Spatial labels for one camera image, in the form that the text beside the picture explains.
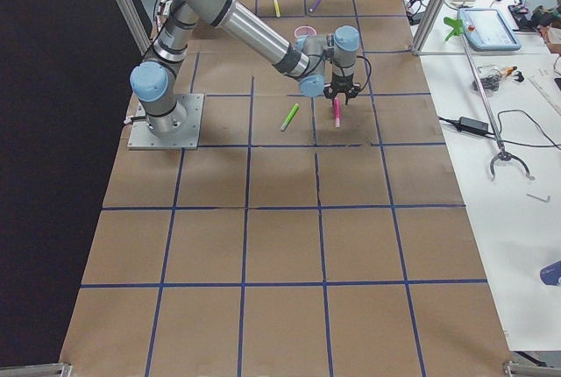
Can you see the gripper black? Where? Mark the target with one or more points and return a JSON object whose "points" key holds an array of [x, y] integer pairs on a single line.
{"points": [[340, 87]]}

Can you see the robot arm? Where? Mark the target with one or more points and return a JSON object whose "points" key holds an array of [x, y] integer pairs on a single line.
{"points": [[322, 65]]}

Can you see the pink mesh cup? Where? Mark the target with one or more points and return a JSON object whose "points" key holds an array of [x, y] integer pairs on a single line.
{"points": [[304, 30]]}

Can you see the green pen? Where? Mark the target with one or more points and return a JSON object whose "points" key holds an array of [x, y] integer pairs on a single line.
{"points": [[290, 116]]}

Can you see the teach pendant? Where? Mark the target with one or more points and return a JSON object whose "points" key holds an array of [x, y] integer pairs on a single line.
{"points": [[488, 30]]}

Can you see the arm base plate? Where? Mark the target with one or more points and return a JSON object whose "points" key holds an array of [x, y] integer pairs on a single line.
{"points": [[177, 130]]}

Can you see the purple pen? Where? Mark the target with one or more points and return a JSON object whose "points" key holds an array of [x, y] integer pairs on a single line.
{"points": [[314, 6]]}

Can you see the yellow pen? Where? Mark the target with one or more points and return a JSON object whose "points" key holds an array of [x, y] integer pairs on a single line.
{"points": [[276, 8]]}

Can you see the black power adapter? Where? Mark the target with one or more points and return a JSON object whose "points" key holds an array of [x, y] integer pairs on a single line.
{"points": [[466, 124]]}

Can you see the pink pen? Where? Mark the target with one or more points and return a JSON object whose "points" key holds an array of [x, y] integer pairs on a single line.
{"points": [[337, 112]]}

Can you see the aluminium frame post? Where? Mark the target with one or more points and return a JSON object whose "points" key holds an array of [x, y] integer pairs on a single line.
{"points": [[426, 25]]}

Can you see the green plastic clamp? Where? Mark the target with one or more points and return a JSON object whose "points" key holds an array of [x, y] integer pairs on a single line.
{"points": [[456, 25]]}

